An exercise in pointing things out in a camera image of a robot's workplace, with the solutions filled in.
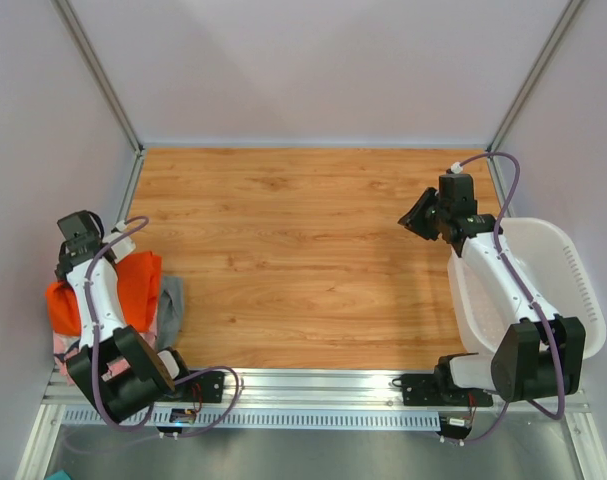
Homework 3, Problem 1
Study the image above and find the grey shirt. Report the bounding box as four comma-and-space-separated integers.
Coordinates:
156, 275, 185, 351

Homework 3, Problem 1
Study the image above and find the orange garment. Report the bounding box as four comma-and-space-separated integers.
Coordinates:
45, 251, 162, 337

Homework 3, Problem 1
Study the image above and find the pink patterned garment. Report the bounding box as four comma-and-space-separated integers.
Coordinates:
53, 318, 158, 385

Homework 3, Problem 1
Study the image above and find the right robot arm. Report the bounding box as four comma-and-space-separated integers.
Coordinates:
398, 172, 586, 405

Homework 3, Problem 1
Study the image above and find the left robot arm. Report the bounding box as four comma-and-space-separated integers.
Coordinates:
55, 210, 193, 425

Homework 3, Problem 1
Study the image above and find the white laundry basket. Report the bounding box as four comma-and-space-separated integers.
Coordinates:
447, 218, 606, 359

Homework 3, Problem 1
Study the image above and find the teal object at bottom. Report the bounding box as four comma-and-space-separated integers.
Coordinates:
45, 470, 71, 480

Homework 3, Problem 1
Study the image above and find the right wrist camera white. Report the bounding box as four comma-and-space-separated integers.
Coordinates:
446, 162, 464, 175

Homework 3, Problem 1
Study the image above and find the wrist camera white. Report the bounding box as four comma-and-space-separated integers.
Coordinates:
446, 162, 464, 175
104, 230, 136, 264

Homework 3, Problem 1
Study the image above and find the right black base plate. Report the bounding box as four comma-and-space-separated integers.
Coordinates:
392, 373, 494, 407

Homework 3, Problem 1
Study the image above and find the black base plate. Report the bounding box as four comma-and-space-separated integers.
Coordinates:
160, 370, 225, 405
392, 373, 494, 407

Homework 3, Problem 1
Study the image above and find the right aluminium frame post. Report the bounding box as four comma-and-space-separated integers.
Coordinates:
486, 0, 587, 152

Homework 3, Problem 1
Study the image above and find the aluminium frame post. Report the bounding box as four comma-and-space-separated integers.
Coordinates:
51, 0, 144, 154
486, 0, 587, 152

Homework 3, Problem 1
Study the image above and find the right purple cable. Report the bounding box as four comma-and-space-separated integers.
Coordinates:
435, 152, 569, 446

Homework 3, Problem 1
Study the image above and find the purple cable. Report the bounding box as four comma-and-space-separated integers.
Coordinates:
85, 215, 244, 441
435, 152, 569, 446

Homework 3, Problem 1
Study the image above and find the aluminium front rail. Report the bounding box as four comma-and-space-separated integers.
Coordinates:
41, 363, 590, 414

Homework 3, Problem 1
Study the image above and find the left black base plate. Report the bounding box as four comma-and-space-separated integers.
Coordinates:
160, 370, 225, 405

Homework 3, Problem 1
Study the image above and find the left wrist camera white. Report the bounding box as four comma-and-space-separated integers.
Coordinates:
104, 230, 136, 264

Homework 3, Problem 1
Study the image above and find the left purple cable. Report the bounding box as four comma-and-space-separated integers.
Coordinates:
85, 215, 244, 441

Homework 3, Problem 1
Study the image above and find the slotted cable duct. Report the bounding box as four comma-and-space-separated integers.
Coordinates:
62, 409, 442, 430

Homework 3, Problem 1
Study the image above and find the left aluminium frame post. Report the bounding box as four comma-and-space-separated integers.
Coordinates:
51, 0, 144, 154

